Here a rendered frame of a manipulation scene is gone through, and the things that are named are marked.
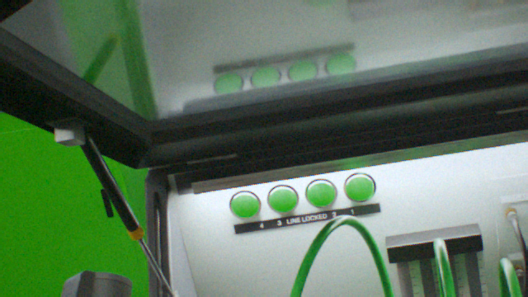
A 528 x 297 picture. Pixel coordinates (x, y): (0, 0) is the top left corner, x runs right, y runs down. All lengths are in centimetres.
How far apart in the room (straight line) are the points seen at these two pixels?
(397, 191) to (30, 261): 280
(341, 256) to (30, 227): 264
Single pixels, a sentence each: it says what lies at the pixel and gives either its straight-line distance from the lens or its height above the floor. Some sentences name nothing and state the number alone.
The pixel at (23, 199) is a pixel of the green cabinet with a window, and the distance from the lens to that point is 411.
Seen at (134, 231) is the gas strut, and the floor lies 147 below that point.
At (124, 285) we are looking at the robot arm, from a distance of 110.
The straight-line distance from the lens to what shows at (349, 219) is 140.
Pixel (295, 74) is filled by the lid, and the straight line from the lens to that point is 119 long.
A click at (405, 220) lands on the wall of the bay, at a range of 160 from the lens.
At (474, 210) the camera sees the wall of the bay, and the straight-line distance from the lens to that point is 161.
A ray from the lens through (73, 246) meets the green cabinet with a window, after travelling 414.
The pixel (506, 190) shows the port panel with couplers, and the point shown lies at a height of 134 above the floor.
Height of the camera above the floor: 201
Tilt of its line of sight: 21 degrees down
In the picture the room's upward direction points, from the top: 12 degrees counter-clockwise
